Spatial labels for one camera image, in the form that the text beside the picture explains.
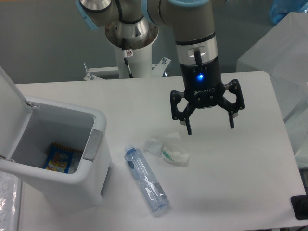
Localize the clear plastic water bottle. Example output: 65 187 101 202
124 145 169 214

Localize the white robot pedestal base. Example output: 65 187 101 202
83 44 171 81

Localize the white tissue wrapper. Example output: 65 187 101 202
143 132 190 167

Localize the clear plastic sheet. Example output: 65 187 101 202
0 172 22 231

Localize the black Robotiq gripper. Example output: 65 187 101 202
170 56 246 135

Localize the translucent white plastic box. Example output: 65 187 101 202
236 13 308 169

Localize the blue yellow snack wrapper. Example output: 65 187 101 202
43 142 83 174

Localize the white trash can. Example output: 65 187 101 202
0 71 112 213

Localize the black device at edge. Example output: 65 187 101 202
291 195 308 220

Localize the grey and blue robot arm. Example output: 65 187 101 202
76 0 245 128

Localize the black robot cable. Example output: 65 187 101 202
121 38 134 79

